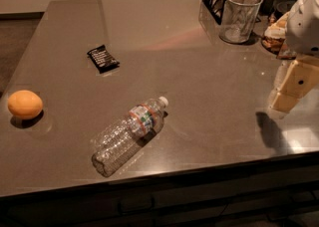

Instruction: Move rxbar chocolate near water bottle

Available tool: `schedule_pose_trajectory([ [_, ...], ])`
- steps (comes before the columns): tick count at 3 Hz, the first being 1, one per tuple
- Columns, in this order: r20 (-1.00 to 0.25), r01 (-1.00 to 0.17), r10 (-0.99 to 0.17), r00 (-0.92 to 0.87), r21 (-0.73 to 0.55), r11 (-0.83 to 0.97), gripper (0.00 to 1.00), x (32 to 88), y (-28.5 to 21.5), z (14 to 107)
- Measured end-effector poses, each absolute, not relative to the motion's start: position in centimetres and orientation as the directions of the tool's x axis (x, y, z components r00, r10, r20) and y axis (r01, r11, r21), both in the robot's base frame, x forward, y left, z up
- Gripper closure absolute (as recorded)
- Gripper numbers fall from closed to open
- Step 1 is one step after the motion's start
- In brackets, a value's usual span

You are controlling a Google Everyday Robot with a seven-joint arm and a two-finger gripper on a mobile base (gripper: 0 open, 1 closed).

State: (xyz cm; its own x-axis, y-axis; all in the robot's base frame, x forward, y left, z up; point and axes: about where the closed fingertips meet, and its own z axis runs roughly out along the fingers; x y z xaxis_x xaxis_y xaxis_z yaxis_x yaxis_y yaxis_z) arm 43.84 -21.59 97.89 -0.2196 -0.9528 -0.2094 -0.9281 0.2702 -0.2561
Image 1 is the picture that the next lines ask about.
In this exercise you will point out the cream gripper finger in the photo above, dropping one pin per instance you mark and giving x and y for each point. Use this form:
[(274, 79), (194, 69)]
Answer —
[(293, 81)]

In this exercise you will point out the black rxbar chocolate wrapper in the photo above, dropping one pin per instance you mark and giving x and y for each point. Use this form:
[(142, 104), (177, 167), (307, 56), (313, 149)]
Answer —
[(102, 59)]

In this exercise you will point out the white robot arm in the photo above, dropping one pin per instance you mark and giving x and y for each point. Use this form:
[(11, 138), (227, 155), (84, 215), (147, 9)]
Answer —
[(302, 29)]

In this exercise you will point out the clear plastic water bottle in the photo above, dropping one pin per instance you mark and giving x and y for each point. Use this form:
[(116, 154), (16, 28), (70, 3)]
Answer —
[(120, 141)]

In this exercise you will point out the snack jar with black lid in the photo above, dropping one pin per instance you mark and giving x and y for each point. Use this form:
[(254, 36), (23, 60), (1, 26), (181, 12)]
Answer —
[(274, 39)]

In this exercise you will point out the orange fruit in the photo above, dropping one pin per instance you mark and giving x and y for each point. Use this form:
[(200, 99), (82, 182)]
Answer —
[(25, 104)]

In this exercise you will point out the wire mesh cup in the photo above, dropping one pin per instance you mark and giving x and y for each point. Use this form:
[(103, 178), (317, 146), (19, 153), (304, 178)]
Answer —
[(238, 20)]

